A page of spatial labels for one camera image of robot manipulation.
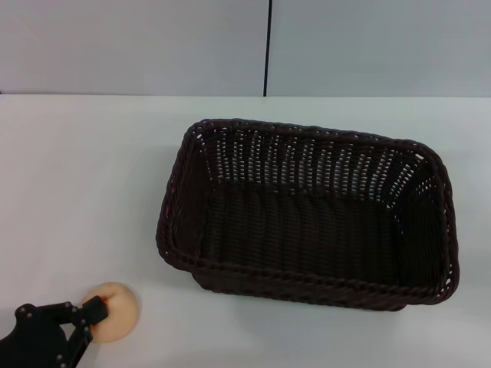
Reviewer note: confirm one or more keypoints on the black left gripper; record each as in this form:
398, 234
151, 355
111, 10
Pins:
34, 337

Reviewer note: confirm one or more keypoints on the round bun with orange filling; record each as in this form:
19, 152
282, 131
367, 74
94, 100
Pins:
122, 314

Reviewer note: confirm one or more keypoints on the black woven plastic basket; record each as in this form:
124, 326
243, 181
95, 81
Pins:
307, 230

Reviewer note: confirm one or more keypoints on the thin black vertical wall strip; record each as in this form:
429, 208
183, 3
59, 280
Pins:
267, 46

